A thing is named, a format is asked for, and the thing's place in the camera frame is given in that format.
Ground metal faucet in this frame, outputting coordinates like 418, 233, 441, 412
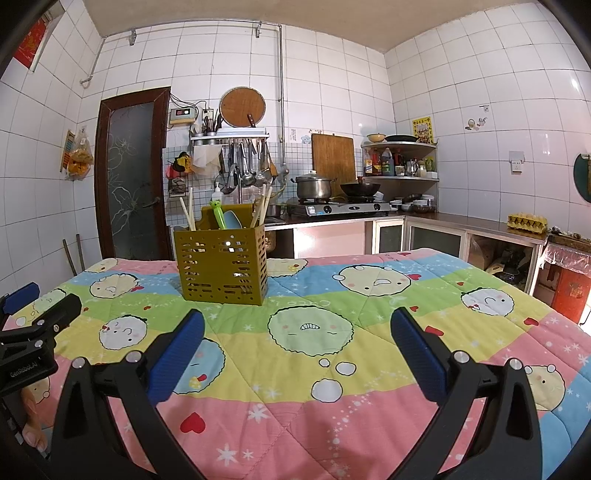
226, 164, 243, 204

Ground wall controller box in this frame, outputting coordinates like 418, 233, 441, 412
168, 106, 198, 127

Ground row of hanging metal utensils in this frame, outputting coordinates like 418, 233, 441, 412
224, 138, 278, 185

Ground group of bowls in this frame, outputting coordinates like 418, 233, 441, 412
390, 194, 437, 214

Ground red wall calendar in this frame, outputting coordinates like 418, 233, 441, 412
13, 14, 51, 72

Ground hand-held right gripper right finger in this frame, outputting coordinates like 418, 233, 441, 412
390, 307, 543, 480

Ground metal corner shelf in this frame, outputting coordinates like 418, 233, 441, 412
361, 140, 440, 184

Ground rectangular wooden cutting board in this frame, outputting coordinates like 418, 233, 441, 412
311, 133, 357, 185

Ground white hanging cloth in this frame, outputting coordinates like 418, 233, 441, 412
193, 144, 221, 169

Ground round wooden cutting board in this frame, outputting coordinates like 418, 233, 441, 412
219, 86, 265, 128

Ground stainless steel pot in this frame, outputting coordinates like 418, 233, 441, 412
291, 172, 338, 201

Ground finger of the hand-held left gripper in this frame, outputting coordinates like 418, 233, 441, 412
0, 282, 41, 320
0, 294, 83, 352

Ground person's left hand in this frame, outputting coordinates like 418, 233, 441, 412
21, 385, 51, 455

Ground dark wooden glass door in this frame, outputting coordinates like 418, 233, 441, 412
95, 87, 172, 261

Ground kitchen counter cabinet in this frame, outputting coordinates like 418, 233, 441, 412
265, 212, 550, 296

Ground pink plastic cover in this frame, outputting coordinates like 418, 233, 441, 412
542, 233, 591, 273

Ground red box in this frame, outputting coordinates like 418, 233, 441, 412
551, 263, 591, 324

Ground yellow wall poster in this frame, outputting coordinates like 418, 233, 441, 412
412, 116, 434, 144

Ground wall hook stickers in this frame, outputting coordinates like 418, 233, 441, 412
464, 104, 490, 130

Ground metal wall rack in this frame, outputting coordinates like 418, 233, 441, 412
189, 129, 271, 146

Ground gas stove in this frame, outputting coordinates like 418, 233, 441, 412
287, 196, 393, 217

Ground green plastic spoon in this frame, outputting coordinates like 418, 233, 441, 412
209, 200, 228, 230

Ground metal wall pipe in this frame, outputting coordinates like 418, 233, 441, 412
79, 21, 289, 169

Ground yellow egg carton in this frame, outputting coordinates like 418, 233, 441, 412
507, 212, 548, 232

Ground black wok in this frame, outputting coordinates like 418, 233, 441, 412
339, 178, 382, 198

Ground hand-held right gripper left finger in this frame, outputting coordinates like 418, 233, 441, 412
48, 308, 213, 480

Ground cartoon printed colourful blanket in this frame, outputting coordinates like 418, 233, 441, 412
0, 248, 591, 480

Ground green round board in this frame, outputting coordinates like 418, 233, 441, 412
573, 153, 591, 204

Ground yellow perforated utensil holder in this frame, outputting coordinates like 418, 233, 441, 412
174, 203, 269, 306

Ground plastic bag with orange contents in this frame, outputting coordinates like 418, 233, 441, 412
62, 130, 94, 182

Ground knife holder cup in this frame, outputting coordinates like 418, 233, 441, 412
201, 108, 225, 134

